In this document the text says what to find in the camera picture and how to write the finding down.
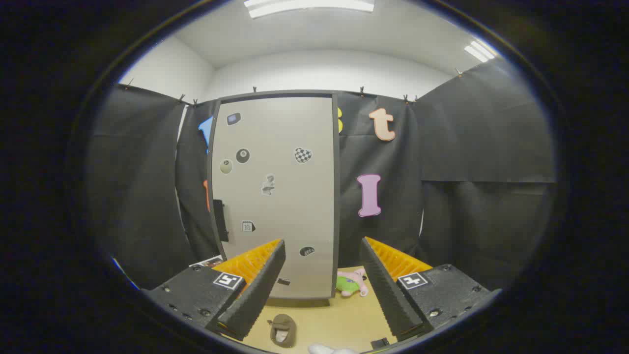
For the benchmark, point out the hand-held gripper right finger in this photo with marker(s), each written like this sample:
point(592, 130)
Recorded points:
point(385, 290)

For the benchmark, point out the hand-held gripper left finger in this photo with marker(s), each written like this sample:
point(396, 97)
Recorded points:
point(260, 290)

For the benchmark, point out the brown fuzzy shoe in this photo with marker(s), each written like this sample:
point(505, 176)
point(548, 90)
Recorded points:
point(283, 325)

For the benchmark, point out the grey shoe cabinet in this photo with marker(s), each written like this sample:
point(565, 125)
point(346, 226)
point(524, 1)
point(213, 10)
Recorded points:
point(336, 196)

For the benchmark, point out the green pink plush toy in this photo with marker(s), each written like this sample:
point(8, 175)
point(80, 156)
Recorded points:
point(348, 283)

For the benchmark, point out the stack of books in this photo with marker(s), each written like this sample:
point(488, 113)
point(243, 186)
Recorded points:
point(209, 261)

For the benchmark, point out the white fuzzy object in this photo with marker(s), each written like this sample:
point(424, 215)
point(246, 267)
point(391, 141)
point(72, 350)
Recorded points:
point(331, 350)

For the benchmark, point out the black backdrop cloth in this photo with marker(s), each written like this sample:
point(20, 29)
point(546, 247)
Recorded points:
point(471, 147)

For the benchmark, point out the small ceiling light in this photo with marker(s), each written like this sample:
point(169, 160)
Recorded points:
point(479, 50)

